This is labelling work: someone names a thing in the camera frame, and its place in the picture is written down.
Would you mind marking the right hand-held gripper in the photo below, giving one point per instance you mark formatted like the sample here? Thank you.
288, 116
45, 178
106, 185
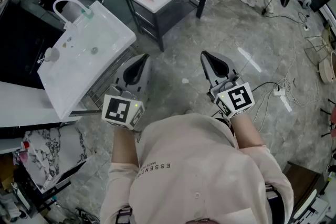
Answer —
239, 99

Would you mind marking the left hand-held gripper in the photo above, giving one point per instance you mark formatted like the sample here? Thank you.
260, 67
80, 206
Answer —
120, 112

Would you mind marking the person's left forearm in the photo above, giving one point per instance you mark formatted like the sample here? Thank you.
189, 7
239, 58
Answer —
124, 147

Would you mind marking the person's right forearm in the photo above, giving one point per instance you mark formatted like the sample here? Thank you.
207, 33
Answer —
245, 131

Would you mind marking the metal slatted sink rack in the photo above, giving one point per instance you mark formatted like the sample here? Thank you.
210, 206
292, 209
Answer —
113, 78

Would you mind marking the white sink with washboard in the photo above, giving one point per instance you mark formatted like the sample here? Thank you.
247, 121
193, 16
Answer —
84, 65

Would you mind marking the dark metal washbasin stand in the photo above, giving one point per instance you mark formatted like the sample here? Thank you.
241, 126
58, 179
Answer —
168, 23

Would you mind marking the white power strip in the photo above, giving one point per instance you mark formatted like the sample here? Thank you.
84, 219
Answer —
285, 103

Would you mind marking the person's torso in beige shirt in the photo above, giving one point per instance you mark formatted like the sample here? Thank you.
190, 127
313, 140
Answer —
194, 165

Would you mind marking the marble pattern slab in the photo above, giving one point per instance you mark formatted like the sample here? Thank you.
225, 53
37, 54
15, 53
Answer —
57, 149

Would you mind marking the round beige basket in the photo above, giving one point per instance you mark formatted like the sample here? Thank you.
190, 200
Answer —
326, 70

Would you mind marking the white and black headset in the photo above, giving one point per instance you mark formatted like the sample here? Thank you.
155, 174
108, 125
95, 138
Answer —
304, 0

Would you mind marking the black table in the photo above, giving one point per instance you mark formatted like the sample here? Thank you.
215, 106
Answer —
26, 42

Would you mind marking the white panel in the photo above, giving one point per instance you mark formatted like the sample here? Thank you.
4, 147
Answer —
21, 102

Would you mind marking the person's black waist belt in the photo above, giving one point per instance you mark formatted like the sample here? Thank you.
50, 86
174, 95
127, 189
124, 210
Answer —
275, 199

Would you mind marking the dark wooden stool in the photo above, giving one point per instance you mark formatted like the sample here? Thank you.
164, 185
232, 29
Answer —
304, 186

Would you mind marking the white box with black print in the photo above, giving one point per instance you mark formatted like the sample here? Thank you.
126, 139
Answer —
312, 211

